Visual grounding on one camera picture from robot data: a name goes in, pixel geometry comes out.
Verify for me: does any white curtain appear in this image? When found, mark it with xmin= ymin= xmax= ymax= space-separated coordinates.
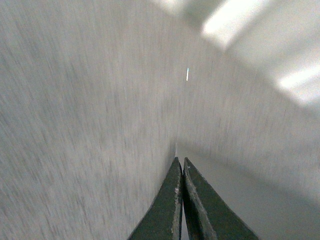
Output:
xmin=156 ymin=0 xmax=320 ymax=106

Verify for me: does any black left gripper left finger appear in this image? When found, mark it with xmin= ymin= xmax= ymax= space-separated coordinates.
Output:
xmin=129 ymin=157 xmax=184 ymax=240

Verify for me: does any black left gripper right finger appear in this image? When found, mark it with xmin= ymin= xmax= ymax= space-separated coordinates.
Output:
xmin=183 ymin=157 xmax=259 ymax=240

